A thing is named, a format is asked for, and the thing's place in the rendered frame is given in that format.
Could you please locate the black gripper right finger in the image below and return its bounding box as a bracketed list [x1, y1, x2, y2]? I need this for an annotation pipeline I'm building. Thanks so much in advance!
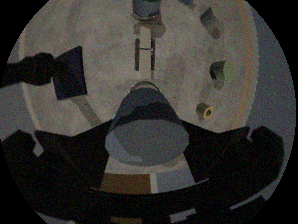
[180, 119, 250, 184]

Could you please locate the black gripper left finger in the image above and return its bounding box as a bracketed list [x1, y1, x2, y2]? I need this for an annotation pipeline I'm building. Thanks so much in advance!
[35, 119, 113, 189]

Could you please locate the green cylinder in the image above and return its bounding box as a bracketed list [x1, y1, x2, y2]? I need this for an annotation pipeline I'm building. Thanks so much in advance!
[209, 60, 235, 81]

